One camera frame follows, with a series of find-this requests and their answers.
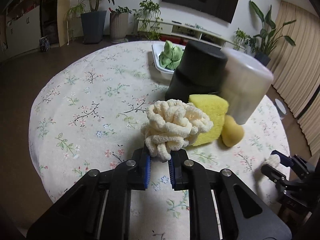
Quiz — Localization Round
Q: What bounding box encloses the yellow rectangular sponge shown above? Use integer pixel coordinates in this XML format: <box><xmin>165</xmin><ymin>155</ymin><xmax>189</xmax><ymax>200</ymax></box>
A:
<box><xmin>188</xmin><ymin>94</ymin><xmax>230</xmax><ymax>147</ymax></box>

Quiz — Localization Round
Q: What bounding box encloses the cream chenille rope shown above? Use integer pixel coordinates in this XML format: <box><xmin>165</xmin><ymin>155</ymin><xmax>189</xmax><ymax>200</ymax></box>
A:
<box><xmin>140</xmin><ymin>99</ymin><xmax>214</xmax><ymax>162</ymax></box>

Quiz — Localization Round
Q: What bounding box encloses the green floral cloth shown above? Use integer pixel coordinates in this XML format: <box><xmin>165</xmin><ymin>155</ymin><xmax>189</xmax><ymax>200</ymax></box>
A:
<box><xmin>159</xmin><ymin>41</ymin><xmax>184</xmax><ymax>70</ymax></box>

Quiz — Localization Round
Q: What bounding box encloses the small grey stool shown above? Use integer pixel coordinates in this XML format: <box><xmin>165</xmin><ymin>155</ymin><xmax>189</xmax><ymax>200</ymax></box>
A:
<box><xmin>274</xmin><ymin>99</ymin><xmax>287</xmax><ymax>120</ymax></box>

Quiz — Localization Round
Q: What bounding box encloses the tan peanut sponge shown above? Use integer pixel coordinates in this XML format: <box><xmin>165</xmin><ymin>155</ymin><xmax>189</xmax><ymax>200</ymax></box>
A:
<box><xmin>221</xmin><ymin>115</ymin><xmax>245</xmax><ymax>147</ymax></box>

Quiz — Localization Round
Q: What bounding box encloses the white translucent container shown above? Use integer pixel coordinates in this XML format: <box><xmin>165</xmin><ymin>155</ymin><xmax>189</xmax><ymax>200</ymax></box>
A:
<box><xmin>220</xmin><ymin>47</ymin><xmax>273</xmax><ymax>125</ymax></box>

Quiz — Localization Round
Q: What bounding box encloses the beige curtain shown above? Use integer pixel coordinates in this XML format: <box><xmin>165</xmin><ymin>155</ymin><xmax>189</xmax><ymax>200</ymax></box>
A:
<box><xmin>267</xmin><ymin>1</ymin><xmax>319</xmax><ymax>154</ymax></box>

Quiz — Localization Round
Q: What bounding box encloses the floral white tablecloth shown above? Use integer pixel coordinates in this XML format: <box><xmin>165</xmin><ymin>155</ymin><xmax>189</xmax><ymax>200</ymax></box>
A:
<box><xmin>27</xmin><ymin>42</ymin><xmax>290</xmax><ymax>239</ymax></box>

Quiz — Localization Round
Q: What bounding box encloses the dark blue planter right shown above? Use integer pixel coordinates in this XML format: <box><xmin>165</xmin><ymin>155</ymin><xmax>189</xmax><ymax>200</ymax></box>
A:
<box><xmin>254</xmin><ymin>52</ymin><xmax>271</xmax><ymax>67</ymax></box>

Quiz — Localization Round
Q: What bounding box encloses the large leaf plant right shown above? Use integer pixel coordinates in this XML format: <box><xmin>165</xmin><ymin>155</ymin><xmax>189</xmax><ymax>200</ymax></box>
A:
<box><xmin>233</xmin><ymin>0</ymin><xmax>296</xmax><ymax>56</ymax></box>

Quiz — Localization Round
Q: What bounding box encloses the black cylindrical container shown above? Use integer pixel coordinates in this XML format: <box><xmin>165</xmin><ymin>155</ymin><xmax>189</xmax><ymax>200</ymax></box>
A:
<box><xmin>165</xmin><ymin>41</ymin><xmax>227</xmax><ymax>103</ymax></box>

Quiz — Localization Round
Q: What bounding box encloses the white plastic tray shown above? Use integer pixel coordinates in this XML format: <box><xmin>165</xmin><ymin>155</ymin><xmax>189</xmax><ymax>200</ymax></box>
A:
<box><xmin>152</xmin><ymin>40</ymin><xmax>185</xmax><ymax>80</ymax></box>

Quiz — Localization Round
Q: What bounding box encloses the white tv console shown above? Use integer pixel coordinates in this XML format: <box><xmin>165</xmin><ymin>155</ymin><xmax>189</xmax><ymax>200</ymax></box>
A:
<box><xmin>137</xmin><ymin>20</ymin><xmax>247</xmax><ymax>53</ymax></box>

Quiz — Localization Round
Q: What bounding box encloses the red storage box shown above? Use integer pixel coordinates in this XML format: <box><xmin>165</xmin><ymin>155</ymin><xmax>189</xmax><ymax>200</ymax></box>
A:
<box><xmin>159</xmin><ymin>35</ymin><xmax>188</xmax><ymax>46</ymax></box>

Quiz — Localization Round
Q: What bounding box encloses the dark blue square planter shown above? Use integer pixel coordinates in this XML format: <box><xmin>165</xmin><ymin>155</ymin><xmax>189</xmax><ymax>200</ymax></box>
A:
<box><xmin>81</xmin><ymin>10</ymin><xmax>107</xmax><ymax>44</ymax></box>

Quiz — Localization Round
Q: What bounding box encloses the grey ribbed planter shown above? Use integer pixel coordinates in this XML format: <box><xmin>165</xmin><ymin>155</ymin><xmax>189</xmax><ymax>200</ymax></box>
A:
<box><xmin>110</xmin><ymin>13</ymin><xmax>129</xmax><ymax>43</ymax></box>

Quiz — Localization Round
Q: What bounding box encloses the trailing green plant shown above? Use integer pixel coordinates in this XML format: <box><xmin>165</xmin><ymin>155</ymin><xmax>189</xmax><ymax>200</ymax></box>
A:
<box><xmin>133</xmin><ymin>0</ymin><xmax>163</xmax><ymax>40</ymax></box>

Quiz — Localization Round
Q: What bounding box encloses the white wall cabinet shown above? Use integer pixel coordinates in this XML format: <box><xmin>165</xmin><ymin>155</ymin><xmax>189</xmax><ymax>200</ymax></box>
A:
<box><xmin>1</xmin><ymin>0</ymin><xmax>41</xmax><ymax>62</ymax></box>

